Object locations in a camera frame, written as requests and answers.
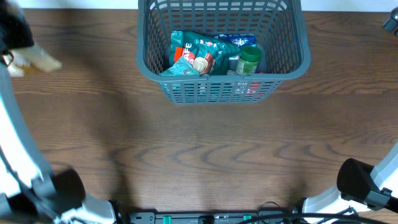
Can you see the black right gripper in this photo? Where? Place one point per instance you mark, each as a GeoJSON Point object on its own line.
{"type": "Point", "coordinates": [392, 23]}

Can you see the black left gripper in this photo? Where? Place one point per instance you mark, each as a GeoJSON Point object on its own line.
{"type": "Point", "coordinates": [21, 23]}

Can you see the white brown snack bag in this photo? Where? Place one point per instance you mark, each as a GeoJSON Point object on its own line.
{"type": "Point", "coordinates": [25, 60]}

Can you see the green lid jar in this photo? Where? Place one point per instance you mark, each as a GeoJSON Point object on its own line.
{"type": "Point", "coordinates": [248, 60]}

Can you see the orange tan noodle packet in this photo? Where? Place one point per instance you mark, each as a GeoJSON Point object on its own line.
{"type": "Point", "coordinates": [247, 89]}

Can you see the blue tissue pack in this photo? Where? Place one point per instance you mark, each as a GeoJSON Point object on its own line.
{"type": "Point", "coordinates": [240, 40]}

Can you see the green Nescafe coffee bag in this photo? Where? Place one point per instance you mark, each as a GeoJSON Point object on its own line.
{"type": "Point", "coordinates": [208, 55]}

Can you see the teal snack packet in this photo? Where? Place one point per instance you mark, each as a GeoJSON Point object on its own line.
{"type": "Point", "coordinates": [182, 67]}

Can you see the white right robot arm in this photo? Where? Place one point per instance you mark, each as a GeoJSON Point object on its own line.
{"type": "Point", "coordinates": [367, 67]}

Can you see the grey plastic basket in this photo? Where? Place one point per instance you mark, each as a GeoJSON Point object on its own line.
{"type": "Point", "coordinates": [279, 27]}

